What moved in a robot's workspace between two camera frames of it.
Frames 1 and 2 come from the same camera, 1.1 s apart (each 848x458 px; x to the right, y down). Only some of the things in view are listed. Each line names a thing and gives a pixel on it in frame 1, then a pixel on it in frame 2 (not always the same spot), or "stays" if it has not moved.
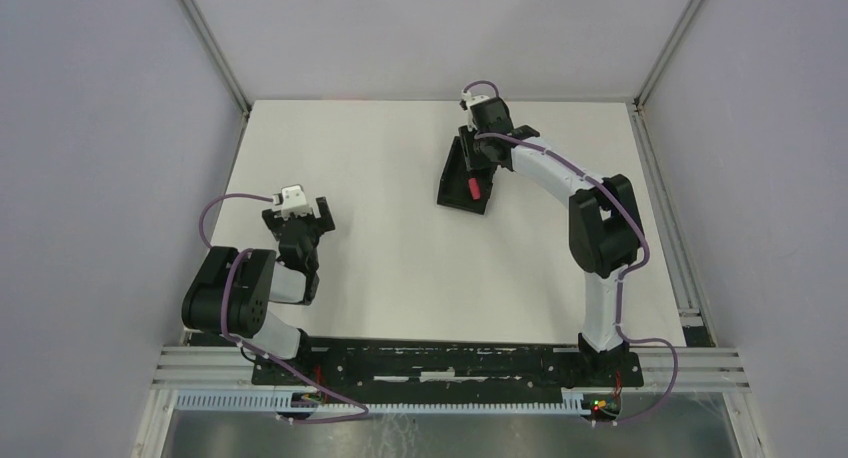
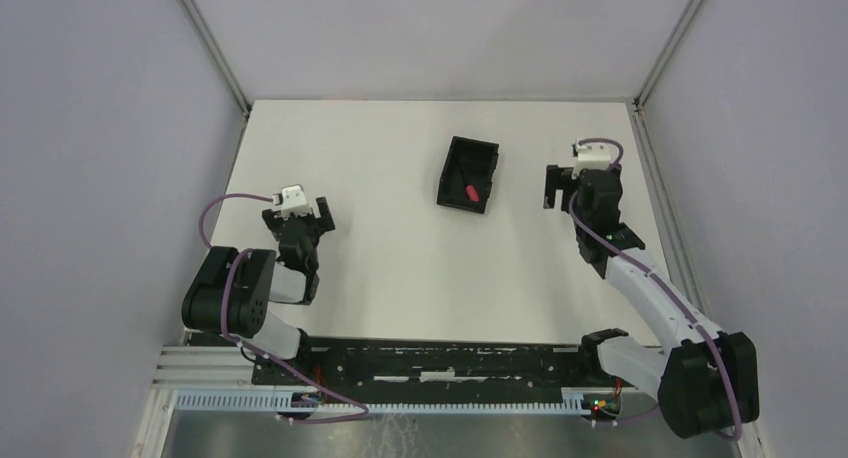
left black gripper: x=299 y=220 stays
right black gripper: x=477 y=149 → x=566 y=186
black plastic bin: x=454 y=188 stays
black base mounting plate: x=449 y=365 stays
